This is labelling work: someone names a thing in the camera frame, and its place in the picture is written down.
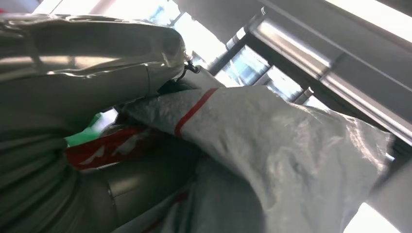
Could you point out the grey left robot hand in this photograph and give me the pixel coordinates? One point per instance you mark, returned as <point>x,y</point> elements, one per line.
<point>80,70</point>

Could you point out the grey red-print courier package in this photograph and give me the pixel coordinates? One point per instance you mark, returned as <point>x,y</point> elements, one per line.
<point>273,151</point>

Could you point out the green plastic basket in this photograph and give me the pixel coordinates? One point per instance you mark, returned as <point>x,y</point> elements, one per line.
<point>82,135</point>

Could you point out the metal frame beam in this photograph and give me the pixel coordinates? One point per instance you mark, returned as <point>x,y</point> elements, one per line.
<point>322,64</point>

